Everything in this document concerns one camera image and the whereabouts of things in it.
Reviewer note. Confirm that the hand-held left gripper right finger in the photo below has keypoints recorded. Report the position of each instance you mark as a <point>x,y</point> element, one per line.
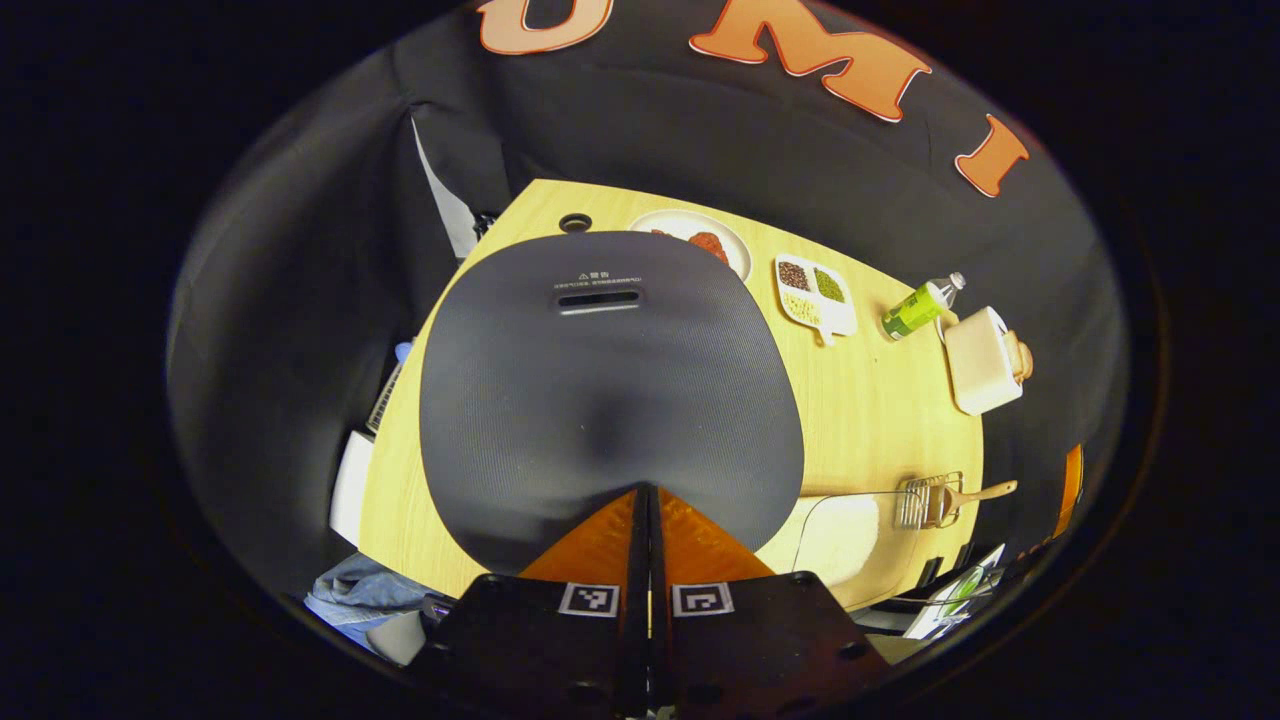
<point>760,640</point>

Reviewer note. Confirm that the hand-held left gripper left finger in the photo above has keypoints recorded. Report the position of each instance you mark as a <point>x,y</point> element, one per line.
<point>540,640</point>

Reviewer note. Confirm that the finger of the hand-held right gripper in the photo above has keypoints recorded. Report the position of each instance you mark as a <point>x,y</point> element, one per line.
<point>1070,490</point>

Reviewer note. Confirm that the white rice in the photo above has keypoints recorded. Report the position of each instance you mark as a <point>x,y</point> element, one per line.
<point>840,540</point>

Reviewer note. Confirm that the black and silver rice cooker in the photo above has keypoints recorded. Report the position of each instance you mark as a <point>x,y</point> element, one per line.
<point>600,400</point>

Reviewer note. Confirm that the toast slice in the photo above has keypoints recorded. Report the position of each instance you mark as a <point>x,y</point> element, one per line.
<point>1020,355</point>

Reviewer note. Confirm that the white printed card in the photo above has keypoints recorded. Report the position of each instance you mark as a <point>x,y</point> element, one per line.
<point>960,595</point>

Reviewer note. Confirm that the white toaster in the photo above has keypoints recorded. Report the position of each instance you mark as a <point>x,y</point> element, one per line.
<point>980,365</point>

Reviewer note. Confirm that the person's blue jeans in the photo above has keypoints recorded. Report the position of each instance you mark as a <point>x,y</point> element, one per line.
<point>360,595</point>

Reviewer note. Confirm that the green drink bottle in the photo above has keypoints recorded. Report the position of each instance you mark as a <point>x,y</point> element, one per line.
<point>912,312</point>

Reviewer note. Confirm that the white box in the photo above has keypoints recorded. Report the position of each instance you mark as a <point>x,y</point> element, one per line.
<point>351,490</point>

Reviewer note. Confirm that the white divided bean tray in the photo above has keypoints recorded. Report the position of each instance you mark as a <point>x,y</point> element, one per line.
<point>840,318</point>

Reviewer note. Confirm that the white round plate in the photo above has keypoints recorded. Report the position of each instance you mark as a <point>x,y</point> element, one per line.
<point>690,220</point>

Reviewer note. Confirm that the black backdrop cloth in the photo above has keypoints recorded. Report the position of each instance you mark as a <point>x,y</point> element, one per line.
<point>700,150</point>

